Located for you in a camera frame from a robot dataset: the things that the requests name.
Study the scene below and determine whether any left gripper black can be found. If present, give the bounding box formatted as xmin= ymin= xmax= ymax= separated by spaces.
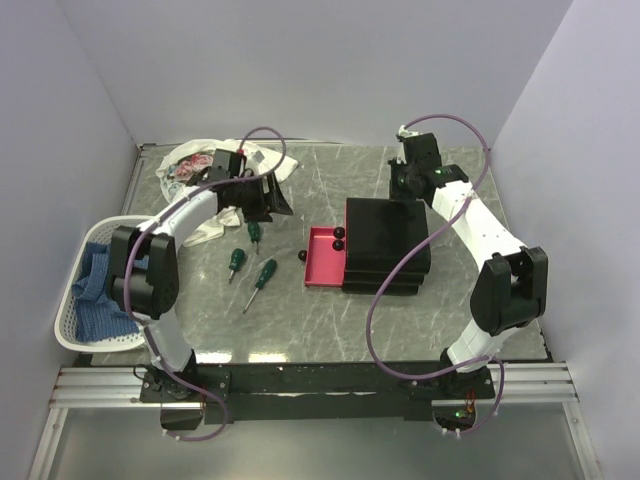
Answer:
xmin=230 ymin=172 xmax=292 ymax=225

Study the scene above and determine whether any black drawer cabinet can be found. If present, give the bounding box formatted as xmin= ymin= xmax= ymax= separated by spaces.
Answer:
xmin=342 ymin=197 xmax=429 ymax=295

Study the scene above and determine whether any green stubby screwdriver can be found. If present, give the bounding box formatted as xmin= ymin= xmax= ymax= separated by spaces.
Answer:
xmin=228 ymin=248 xmax=247 ymax=284

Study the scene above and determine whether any green long screwdriver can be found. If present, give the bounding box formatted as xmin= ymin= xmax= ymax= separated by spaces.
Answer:
xmin=242 ymin=259 xmax=278 ymax=314

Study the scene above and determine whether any pink bottom drawer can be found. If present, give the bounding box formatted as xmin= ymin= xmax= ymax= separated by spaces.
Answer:
xmin=304 ymin=226 xmax=346 ymax=288

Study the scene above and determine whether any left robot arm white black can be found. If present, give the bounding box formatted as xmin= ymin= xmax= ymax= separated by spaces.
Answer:
xmin=105 ymin=150 xmax=293 ymax=402

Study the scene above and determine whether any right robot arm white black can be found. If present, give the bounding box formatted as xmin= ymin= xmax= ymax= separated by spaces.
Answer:
xmin=389 ymin=128 xmax=549 ymax=399

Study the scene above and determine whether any white floral t-shirt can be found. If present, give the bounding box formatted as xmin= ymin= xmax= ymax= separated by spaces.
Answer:
xmin=156 ymin=139 xmax=298 ymax=247

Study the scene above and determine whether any white laundry basket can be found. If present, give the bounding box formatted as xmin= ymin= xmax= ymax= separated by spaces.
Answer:
xmin=54 ymin=215 xmax=150 ymax=354

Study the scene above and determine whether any blue checked shirt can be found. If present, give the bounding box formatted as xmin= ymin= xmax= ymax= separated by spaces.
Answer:
xmin=71 ymin=242 xmax=138 ymax=343

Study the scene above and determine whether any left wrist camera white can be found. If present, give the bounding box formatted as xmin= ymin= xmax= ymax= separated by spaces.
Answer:
xmin=239 ymin=147 xmax=266 ymax=168

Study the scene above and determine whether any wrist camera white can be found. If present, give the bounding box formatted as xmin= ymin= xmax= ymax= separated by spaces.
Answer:
xmin=396 ymin=125 xmax=421 ymax=142
xmin=239 ymin=147 xmax=266 ymax=168

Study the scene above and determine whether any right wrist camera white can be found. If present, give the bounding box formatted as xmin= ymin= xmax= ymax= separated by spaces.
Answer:
xmin=396 ymin=125 xmax=421 ymax=142

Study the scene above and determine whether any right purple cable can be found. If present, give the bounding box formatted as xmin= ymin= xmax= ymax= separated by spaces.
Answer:
xmin=366 ymin=114 xmax=505 ymax=436

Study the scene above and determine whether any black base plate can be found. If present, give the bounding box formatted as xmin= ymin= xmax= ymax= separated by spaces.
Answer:
xmin=140 ymin=361 xmax=495 ymax=424

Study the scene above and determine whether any aluminium rail frame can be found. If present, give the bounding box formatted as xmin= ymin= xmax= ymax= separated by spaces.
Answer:
xmin=49 ymin=363 xmax=579 ymax=409

